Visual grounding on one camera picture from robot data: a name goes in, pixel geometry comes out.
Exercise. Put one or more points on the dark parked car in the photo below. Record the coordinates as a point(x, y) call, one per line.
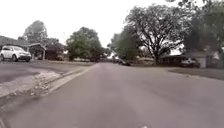
point(124, 62)

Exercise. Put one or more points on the dark green tree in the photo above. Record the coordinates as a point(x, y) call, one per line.
point(125, 45)

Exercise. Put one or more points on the round green tree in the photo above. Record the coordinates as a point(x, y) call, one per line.
point(84, 45)

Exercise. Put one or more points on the grey asphalt road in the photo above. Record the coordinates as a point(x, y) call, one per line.
point(126, 96)

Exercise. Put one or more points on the large spreading tree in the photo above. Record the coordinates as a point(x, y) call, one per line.
point(158, 26)

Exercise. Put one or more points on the pale concrete kerb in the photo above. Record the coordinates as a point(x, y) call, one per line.
point(50, 82)

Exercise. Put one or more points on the low dark house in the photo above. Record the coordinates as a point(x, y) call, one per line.
point(190, 58)

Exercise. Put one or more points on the low house with carport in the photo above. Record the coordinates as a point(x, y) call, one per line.
point(35, 50)

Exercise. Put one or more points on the tall bare-topped tree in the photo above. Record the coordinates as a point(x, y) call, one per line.
point(35, 31)

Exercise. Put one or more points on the grass verge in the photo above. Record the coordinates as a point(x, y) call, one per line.
point(200, 72)

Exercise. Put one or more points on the grey driveway pavement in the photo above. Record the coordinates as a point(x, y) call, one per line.
point(20, 70)

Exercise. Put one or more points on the white car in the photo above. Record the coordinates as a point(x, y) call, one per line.
point(15, 53)

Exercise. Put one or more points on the dense dark tree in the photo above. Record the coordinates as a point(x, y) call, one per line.
point(208, 26)

